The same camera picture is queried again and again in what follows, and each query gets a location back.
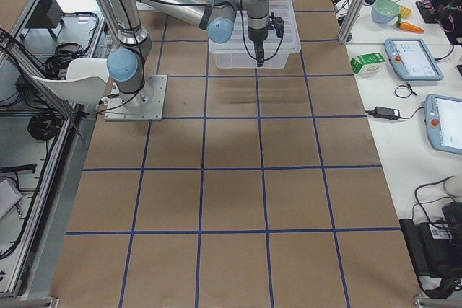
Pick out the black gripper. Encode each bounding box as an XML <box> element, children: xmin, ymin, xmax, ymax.
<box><xmin>248</xmin><ymin>27</ymin><xmax>268</xmax><ymax>67</ymax></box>

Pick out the clear plastic storage box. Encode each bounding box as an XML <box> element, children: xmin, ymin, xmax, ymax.
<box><xmin>207</xmin><ymin>0</ymin><xmax>301</xmax><ymax>69</ymax></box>

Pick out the green white carton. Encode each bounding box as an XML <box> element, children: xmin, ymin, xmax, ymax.
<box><xmin>350</xmin><ymin>53</ymin><xmax>385</xmax><ymax>75</ymax></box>

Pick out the green bowl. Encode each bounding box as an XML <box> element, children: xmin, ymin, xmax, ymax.
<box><xmin>371</xmin><ymin>0</ymin><xmax>400</xmax><ymax>24</ymax></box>

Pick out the black power adapter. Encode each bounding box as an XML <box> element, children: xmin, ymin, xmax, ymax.
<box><xmin>365</xmin><ymin>106</ymin><xmax>401</xmax><ymax>120</ymax></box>

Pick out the toy carrot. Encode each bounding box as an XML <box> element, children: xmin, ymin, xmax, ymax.
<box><xmin>395</xmin><ymin>14</ymin><xmax>424</xmax><ymax>34</ymax></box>

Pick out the teach pendant far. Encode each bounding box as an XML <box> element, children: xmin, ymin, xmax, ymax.
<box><xmin>384</xmin><ymin>38</ymin><xmax>444</xmax><ymax>82</ymax></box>

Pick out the teach pendant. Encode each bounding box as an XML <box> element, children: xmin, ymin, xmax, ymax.
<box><xmin>424</xmin><ymin>94</ymin><xmax>461</xmax><ymax>154</ymax></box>
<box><xmin>384</xmin><ymin>38</ymin><xmax>444</xmax><ymax>82</ymax></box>

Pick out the yellow toy corn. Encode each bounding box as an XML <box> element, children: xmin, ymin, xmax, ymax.
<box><xmin>398</xmin><ymin>6</ymin><xmax>412</xmax><ymax>19</ymax></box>

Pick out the white chair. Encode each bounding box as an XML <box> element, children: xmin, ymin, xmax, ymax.
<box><xmin>32</xmin><ymin>58</ymin><xmax>109</xmax><ymax>105</ymax></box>

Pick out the teach pendant near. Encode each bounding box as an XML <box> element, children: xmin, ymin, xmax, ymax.
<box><xmin>424</xmin><ymin>94</ymin><xmax>461</xmax><ymax>154</ymax></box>

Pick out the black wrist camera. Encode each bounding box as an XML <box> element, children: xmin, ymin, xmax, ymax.
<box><xmin>269</xmin><ymin>12</ymin><xmax>284</xmax><ymax>39</ymax></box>

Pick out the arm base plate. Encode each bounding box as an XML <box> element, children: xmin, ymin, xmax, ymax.
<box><xmin>104</xmin><ymin>75</ymin><xmax>167</xmax><ymax>121</ymax></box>

